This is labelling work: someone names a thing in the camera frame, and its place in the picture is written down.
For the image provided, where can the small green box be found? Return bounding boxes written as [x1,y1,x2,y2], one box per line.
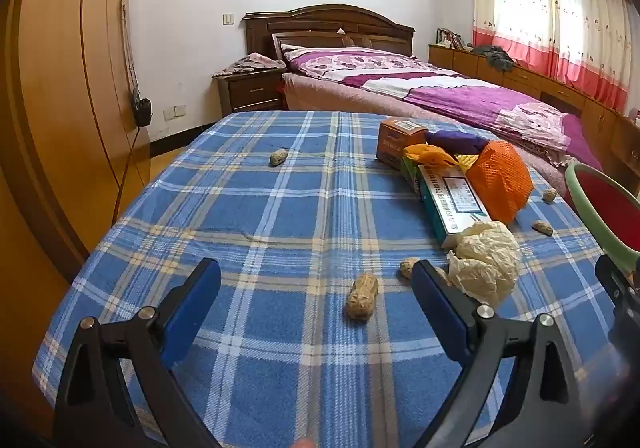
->
[400,156,423,196]

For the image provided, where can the low wooden cabinet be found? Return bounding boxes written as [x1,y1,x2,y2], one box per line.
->
[428,44,640,179]

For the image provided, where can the wooden wardrobe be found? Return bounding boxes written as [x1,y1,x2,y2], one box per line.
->
[0,0,153,434]

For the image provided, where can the yellow foam net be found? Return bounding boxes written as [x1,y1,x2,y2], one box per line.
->
[452,153,481,173]

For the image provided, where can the red bucket with green rim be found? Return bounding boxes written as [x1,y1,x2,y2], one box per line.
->
[564,162,640,273]

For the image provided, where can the pink floral clothes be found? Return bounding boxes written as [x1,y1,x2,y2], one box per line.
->
[211,52,287,78]

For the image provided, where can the bed with purple quilt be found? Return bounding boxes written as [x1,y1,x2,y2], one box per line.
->
[279,44,576,151]

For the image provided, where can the dark wooden nightstand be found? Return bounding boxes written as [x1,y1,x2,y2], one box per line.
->
[216,68,287,119]

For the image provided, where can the orange foam net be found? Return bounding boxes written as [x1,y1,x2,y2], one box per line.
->
[467,140,534,223]

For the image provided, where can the dark wooden headboard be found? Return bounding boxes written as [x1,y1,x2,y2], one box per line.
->
[242,4,417,63]

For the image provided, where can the black cable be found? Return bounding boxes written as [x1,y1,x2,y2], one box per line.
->
[114,125,146,223]

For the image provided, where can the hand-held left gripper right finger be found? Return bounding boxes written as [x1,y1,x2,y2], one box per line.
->
[410,259,588,448]

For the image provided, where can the black pouch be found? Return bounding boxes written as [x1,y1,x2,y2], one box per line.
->
[132,98,152,127]

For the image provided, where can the green white carton box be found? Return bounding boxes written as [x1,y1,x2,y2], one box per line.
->
[415,164,491,249]

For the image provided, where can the purple plastic bag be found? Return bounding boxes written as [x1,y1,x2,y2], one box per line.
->
[427,130,488,156]

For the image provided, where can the grey clothes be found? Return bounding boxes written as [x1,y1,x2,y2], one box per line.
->
[472,45,516,73]

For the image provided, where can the row of books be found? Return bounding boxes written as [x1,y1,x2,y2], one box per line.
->
[436,28,466,49]

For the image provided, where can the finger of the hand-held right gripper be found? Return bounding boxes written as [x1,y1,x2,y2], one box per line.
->
[594,254,640,329]

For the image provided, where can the white and pink curtain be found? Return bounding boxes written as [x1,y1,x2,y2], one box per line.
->
[472,0,632,113]

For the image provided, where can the orange cardboard box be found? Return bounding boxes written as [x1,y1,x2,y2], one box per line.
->
[376,118,429,171]

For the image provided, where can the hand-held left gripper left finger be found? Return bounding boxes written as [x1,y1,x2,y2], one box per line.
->
[52,257,223,448]

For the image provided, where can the bed with pink sheet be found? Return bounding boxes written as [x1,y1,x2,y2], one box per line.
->
[281,70,606,201]

